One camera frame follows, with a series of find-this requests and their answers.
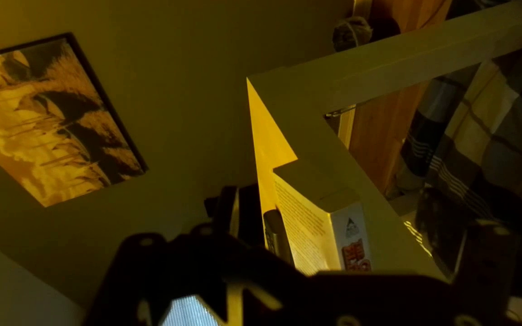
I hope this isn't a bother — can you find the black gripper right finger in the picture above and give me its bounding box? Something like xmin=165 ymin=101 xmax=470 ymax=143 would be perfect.
xmin=308 ymin=217 xmax=520 ymax=326

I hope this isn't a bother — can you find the grey round object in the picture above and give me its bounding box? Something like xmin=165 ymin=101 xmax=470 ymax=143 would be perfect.
xmin=332 ymin=14 xmax=375 ymax=54

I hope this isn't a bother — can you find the black framed wall picture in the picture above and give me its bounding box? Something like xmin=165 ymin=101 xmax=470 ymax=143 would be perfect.
xmin=0 ymin=30 xmax=151 ymax=210

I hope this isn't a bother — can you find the plaid covered bed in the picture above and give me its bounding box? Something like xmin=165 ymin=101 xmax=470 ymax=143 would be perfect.
xmin=393 ymin=23 xmax=522 ymax=304

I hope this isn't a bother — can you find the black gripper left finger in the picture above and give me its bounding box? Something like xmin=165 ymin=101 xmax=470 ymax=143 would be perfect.
xmin=83 ymin=181 xmax=312 ymax=326

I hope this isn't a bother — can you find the light wooden side table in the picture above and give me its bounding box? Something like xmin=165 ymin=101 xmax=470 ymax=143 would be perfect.
xmin=245 ymin=0 xmax=522 ymax=286

